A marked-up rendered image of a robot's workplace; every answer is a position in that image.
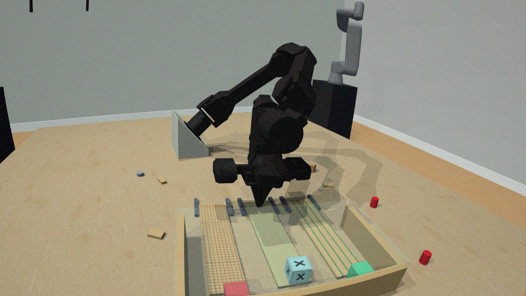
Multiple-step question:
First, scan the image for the brown cube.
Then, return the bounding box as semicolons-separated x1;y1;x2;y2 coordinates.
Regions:
308;162;316;173

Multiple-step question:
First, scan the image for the red cylinder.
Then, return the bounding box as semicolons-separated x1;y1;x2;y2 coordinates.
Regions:
419;250;432;265
370;197;379;208

